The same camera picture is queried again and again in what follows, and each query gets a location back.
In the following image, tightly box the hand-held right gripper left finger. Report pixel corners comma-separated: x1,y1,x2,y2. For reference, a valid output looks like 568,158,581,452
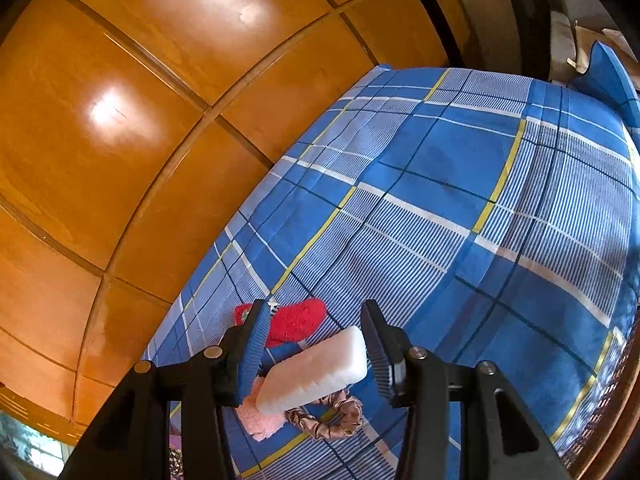
60,299,273,480

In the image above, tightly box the red fluffy sock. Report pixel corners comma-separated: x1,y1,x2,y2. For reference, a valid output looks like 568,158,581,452
234,297,327,350

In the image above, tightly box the brown satin scrunchie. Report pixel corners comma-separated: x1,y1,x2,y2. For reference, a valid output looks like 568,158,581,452
284,390,363,441

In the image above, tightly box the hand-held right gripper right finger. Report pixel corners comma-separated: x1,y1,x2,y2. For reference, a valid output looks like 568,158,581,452
360,300,573,480

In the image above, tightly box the cardboard box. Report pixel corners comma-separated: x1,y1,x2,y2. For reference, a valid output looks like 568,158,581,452
550,10,632,86

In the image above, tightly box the wooden door with glass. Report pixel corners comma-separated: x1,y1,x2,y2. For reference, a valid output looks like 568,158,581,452
0,410,71,480

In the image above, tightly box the purple tissue carton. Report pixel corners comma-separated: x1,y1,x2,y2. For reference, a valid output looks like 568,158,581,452
167,435,189,477

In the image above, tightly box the blue plaid bed sheet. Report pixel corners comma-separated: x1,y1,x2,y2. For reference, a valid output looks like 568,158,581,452
142,65,640,480

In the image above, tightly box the blue pillow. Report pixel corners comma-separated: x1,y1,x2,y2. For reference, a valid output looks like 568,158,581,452
582,42,640,126

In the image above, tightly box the wooden bed frame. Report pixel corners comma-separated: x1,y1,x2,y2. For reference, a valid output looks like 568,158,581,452
550,320,640,480

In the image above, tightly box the white sponge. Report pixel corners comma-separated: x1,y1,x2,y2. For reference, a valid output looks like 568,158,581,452
256,326,370,417

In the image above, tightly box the pink fluffy sock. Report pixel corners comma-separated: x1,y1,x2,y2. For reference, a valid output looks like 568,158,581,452
235,375,286,442

